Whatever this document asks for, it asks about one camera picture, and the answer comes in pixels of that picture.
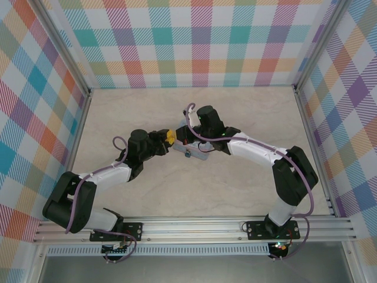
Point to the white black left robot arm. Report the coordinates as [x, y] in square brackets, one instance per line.
[103, 179]

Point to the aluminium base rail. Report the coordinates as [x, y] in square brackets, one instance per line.
[191, 228]

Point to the aluminium side rail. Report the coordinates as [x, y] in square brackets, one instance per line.
[73, 147]
[316, 147]

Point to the aluminium corner post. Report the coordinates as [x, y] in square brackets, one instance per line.
[318, 47]
[64, 56]

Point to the right controller board with lights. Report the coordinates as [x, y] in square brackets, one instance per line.
[279, 249]

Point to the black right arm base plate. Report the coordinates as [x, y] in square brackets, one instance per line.
[256, 230]

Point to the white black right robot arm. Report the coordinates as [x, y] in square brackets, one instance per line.
[253, 150]

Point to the blue cartoon tin box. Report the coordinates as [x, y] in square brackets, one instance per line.
[197, 153]

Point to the black left controller board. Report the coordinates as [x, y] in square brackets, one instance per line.
[115, 250]

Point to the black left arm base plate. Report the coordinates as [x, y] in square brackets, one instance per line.
[134, 231]

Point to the grey metal panel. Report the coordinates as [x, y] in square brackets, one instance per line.
[191, 269]

